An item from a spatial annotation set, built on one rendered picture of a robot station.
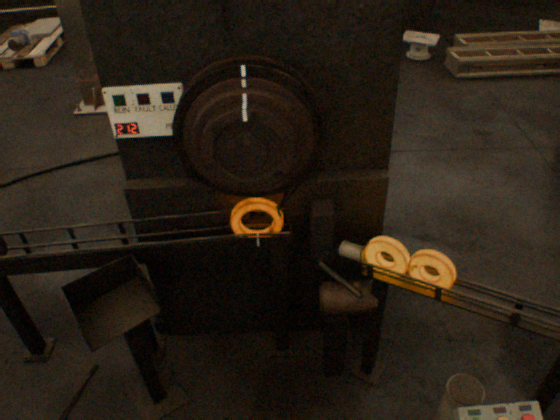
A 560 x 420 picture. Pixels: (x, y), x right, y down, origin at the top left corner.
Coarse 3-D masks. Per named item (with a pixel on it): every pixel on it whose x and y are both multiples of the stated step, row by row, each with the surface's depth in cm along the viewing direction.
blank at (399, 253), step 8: (376, 240) 160; (384, 240) 158; (392, 240) 158; (368, 248) 163; (376, 248) 161; (384, 248) 159; (392, 248) 157; (400, 248) 156; (368, 256) 166; (376, 256) 164; (392, 256) 159; (400, 256) 157; (408, 256) 158; (376, 264) 166; (384, 264) 165; (392, 264) 163; (400, 264) 159
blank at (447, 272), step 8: (416, 256) 153; (424, 256) 151; (432, 256) 149; (440, 256) 149; (408, 264) 157; (416, 264) 155; (424, 264) 153; (432, 264) 151; (440, 264) 149; (448, 264) 148; (416, 272) 157; (424, 272) 158; (440, 272) 151; (448, 272) 149; (424, 280) 157; (432, 280) 156; (440, 280) 153; (448, 280) 151
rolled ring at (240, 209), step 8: (248, 200) 167; (256, 200) 166; (264, 200) 167; (240, 208) 167; (248, 208) 167; (256, 208) 167; (264, 208) 167; (272, 208) 167; (232, 216) 169; (240, 216) 169; (272, 216) 170; (232, 224) 171; (240, 224) 173; (272, 224) 174; (280, 224) 172; (240, 232) 174; (248, 232) 175; (256, 232) 177
